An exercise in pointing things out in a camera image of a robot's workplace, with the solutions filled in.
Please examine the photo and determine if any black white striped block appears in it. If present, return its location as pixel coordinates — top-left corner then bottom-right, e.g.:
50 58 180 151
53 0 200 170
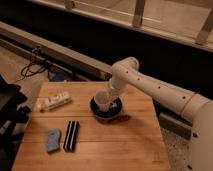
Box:
63 121 79 151

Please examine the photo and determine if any red brown small object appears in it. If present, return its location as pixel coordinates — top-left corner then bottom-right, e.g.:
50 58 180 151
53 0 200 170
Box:
108 115 130 124

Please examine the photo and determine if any black cable on floor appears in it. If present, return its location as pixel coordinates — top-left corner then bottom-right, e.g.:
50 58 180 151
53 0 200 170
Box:
13 46 54 84

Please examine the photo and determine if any blue object on floor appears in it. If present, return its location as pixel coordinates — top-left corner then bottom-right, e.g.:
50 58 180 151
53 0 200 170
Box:
50 74 66 82

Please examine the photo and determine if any blue sponge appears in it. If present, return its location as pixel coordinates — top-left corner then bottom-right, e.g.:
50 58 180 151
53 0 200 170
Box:
46 128 61 153

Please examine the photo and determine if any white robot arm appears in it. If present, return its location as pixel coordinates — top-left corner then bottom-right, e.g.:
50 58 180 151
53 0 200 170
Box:
109 57 213 171

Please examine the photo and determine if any black ceramic bowl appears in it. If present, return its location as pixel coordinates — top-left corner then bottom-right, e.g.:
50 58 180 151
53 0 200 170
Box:
90 98 122 120

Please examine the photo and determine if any black equipment at left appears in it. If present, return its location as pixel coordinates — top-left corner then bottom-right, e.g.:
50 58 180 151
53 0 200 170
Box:
0 75 27 171

